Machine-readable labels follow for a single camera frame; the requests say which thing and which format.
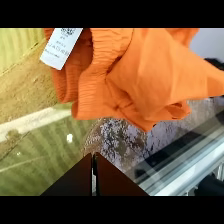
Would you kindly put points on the black garment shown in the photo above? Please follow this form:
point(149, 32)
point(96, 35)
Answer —
point(216, 63)

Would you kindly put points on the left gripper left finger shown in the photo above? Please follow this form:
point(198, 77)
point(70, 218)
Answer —
point(77, 181)

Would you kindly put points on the orange garment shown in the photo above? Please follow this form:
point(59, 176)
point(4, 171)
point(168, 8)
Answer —
point(143, 73)

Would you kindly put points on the silver frame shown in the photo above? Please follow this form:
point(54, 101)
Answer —
point(186, 176)

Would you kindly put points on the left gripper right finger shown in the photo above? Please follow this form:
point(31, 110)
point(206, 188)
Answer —
point(113, 181)

